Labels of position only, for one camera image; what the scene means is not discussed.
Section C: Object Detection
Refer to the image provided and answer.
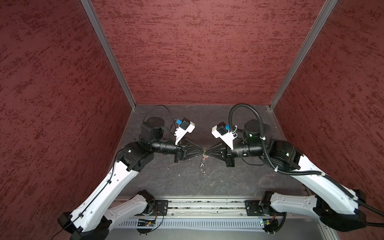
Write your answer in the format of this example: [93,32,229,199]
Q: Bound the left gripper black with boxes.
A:
[151,136,203,163]

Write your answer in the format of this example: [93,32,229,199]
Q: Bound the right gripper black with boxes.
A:
[206,139,267,167]

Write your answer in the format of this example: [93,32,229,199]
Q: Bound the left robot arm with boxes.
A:
[58,117,203,240]

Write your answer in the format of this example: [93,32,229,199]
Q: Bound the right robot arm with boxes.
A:
[208,119,368,232]

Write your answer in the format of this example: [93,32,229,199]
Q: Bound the left circuit board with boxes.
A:
[137,219,157,228]

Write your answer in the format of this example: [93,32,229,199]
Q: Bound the circuit board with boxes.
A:
[137,219,157,228]
[263,219,279,234]

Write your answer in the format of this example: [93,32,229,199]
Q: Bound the right circuit board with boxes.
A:
[263,219,279,234]

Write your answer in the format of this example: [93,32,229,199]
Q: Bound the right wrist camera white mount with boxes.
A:
[212,122,238,150]

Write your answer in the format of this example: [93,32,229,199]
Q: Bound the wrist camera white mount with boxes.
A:
[212,122,238,150]
[174,118,196,146]

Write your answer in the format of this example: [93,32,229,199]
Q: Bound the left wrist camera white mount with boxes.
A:
[174,118,196,146]

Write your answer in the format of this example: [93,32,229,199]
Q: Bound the aluminium mounting rail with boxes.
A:
[136,194,317,219]

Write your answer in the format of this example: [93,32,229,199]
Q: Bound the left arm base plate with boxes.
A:
[146,200,169,216]

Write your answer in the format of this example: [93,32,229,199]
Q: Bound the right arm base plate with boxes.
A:
[244,200,270,217]

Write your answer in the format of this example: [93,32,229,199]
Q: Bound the white slotted cable duct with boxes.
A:
[117,218,264,232]

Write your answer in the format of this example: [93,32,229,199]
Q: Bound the black corrugated cable conduit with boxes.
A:
[227,103,384,228]

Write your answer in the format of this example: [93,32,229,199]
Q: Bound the left aluminium corner post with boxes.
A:
[81,0,137,110]

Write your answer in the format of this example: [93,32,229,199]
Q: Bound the aluminium corner post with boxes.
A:
[81,0,137,110]
[269,0,338,111]

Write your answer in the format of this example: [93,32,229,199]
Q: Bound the right aluminium corner post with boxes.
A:
[269,0,338,111]

